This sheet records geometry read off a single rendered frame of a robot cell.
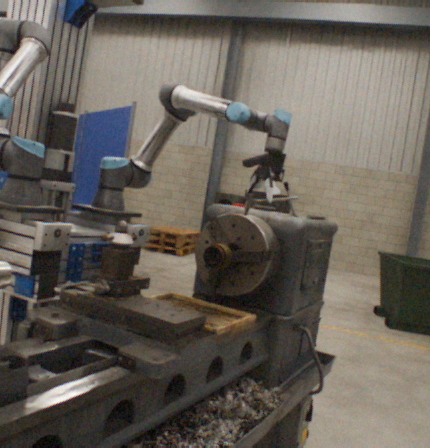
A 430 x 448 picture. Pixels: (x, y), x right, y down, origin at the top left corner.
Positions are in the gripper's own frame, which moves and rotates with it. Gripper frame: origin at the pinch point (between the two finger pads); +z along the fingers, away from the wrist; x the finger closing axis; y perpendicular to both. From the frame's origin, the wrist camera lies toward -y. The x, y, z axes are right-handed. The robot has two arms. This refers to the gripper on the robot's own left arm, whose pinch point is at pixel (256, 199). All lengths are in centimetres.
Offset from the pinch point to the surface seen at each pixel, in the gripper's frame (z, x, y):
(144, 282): 30, -23, -51
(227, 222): 11.1, 1.6, -9.6
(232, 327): 40, -33, -22
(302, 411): 88, -9, 48
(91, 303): 36, -28, -67
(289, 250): 16.3, -9.5, 14.6
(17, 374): 39, -64, -92
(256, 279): 28.2, -13.4, -1.0
